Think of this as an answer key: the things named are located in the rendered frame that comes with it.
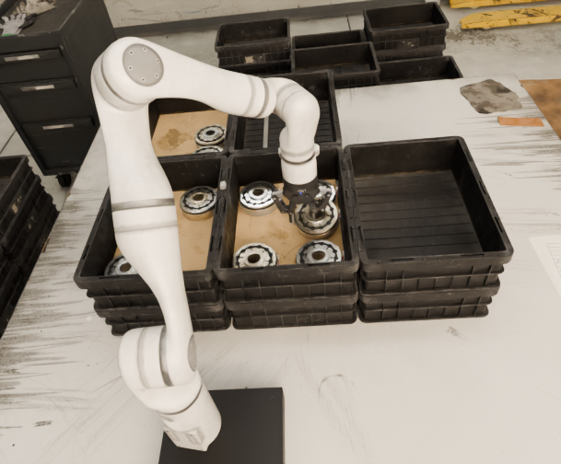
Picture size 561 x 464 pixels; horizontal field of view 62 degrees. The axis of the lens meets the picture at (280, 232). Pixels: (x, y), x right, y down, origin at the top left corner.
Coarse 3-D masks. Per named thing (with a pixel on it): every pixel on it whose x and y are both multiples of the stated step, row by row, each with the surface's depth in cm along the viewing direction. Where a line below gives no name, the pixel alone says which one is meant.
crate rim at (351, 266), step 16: (224, 192) 112; (224, 208) 110; (224, 224) 104; (352, 224) 100; (352, 240) 99; (352, 256) 94; (224, 272) 95; (240, 272) 94; (256, 272) 94; (272, 272) 94; (288, 272) 94; (304, 272) 94; (320, 272) 94; (336, 272) 94; (352, 272) 94
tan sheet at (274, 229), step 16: (240, 208) 122; (240, 224) 118; (256, 224) 118; (272, 224) 117; (288, 224) 116; (240, 240) 114; (256, 240) 114; (272, 240) 113; (288, 240) 113; (304, 240) 112; (336, 240) 111; (288, 256) 109
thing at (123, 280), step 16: (160, 160) 124; (176, 160) 123; (192, 160) 122; (208, 160) 122; (224, 160) 120; (224, 176) 116; (96, 224) 109; (208, 256) 98; (80, 272) 99; (192, 272) 96; (208, 272) 95; (80, 288) 99; (96, 288) 98
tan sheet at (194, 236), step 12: (180, 192) 129; (180, 216) 122; (180, 228) 119; (192, 228) 119; (204, 228) 118; (180, 240) 116; (192, 240) 116; (204, 240) 115; (120, 252) 116; (192, 252) 113; (204, 252) 113; (192, 264) 110; (204, 264) 110
